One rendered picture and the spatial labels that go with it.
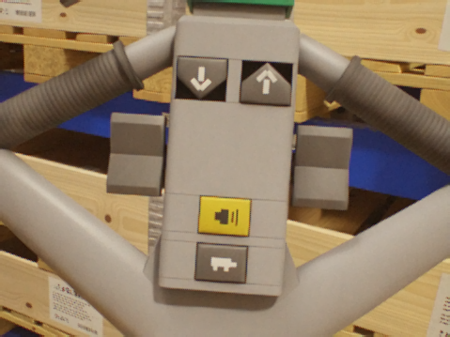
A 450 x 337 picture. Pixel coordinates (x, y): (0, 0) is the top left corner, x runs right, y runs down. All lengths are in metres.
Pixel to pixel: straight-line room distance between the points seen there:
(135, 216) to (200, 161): 1.03
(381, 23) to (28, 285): 1.29
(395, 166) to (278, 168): 0.78
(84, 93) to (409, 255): 0.27
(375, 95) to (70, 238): 0.25
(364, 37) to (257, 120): 0.71
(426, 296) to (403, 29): 0.52
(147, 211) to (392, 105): 1.04
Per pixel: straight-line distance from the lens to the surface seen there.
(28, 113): 0.43
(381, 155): 1.16
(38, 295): 1.80
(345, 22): 1.10
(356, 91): 0.41
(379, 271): 0.42
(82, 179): 1.50
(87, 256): 0.42
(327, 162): 0.40
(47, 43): 1.51
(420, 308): 1.18
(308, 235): 1.18
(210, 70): 0.39
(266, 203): 0.39
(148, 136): 0.40
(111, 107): 1.47
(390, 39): 1.08
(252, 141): 0.39
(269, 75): 0.39
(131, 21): 1.32
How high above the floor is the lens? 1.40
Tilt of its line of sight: 16 degrees down
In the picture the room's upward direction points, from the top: 3 degrees clockwise
